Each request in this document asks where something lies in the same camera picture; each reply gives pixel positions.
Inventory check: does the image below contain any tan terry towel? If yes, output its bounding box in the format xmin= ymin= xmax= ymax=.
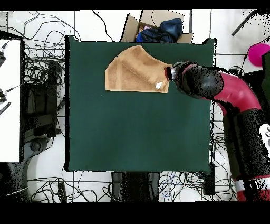
xmin=104 ymin=44 xmax=173 ymax=94

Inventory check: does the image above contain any black flat strip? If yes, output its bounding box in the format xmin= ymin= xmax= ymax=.
xmin=0 ymin=101 xmax=12 ymax=116

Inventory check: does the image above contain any blue clothes pile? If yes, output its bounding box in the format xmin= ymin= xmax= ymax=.
xmin=136 ymin=18 xmax=184 ymax=43

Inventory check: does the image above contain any open cardboard box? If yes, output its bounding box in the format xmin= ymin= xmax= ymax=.
xmin=119 ymin=9 xmax=194 ymax=44

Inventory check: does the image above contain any dark green table cloth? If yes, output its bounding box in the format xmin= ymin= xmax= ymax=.
xmin=64 ymin=34 xmax=218 ymax=176

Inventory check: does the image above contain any black rod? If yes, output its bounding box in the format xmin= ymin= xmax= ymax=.
xmin=230 ymin=9 xmax=260 ymax=36

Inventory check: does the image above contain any pink ball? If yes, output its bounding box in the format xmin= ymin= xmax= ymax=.
xmin=247 ymin=42 xmax=270 ymax=67

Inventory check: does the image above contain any green cloth on side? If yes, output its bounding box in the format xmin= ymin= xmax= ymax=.
xmin=261 ymin=50 xmax=270 ymax=102

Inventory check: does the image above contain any black power strip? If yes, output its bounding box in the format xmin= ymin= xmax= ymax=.
xmin=203 ymin=163 xmax=216 ymax=195

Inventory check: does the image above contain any black equipment rack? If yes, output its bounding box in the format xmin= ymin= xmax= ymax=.
xmin=23 ymin=60 xmax=62 ymax=138

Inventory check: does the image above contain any white side table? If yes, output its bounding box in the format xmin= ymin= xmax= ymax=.
xmin=0 ymin=39 xmax=22 ymax=163

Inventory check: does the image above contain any black plug connector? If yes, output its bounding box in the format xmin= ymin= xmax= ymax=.
xmin=0 ymin=88 xmax=8 ymax=104

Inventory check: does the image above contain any black cable tangle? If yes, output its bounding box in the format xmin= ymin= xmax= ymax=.
xmin=22 ymin=10 xmax=82 ymax=85
xmin=159 ymin=171 xmax=237 ymax=201

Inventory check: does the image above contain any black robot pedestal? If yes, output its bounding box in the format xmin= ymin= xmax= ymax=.
xmin=111 ymin=172 xmax=161 ymax=202

